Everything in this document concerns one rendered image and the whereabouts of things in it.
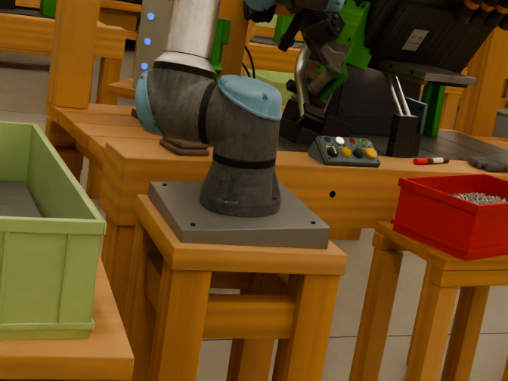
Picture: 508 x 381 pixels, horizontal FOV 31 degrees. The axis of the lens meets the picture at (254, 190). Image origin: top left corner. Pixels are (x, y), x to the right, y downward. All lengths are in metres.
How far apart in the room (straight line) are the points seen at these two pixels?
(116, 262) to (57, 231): 0.75
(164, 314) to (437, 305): 0.63
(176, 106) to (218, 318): 0.38
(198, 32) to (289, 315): 0.53
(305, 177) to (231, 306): 0.55
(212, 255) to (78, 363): 0.39
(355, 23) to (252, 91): 0.80
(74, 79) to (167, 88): 0.83
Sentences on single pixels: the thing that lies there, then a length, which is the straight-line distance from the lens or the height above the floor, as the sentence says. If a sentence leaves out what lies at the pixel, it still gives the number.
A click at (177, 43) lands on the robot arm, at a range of 1.67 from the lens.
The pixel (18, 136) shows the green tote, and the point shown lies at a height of 0.93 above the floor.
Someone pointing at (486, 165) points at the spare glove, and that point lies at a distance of 2.39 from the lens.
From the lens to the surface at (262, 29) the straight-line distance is 9.67.
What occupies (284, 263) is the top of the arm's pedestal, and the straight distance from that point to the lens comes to 1.58.
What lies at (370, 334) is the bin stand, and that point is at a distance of 2.13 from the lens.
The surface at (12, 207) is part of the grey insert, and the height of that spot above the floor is 0.85.
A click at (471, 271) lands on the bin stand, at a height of 0.77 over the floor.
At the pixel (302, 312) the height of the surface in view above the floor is 0.74.
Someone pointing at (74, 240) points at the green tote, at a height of 0.93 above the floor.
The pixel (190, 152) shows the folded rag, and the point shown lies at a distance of 1.97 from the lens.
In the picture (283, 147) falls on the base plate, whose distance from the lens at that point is 2.22.
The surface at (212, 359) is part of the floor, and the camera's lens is 3.17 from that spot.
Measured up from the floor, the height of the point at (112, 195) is 0.80.
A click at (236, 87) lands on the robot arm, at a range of 1.59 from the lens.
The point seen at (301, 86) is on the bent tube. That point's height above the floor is 1.03.
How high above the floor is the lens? 1.32
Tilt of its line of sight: 14 degrees down
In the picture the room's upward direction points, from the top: 9 degrees clockwise
